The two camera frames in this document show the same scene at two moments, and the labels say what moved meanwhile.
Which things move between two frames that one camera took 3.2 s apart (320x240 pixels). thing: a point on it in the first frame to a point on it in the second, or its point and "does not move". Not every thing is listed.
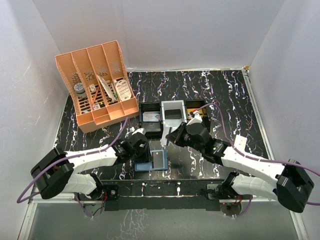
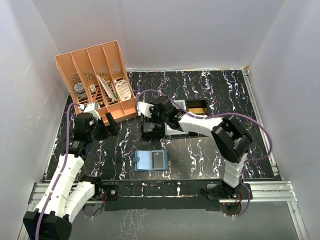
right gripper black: (180, 135) to (155, 116)
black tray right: (191, 105) does not move
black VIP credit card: (157, 157) does not move
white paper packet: (106, 86) does not move
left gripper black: (144, 157) to (105, 127)
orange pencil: (96, 94) does not move
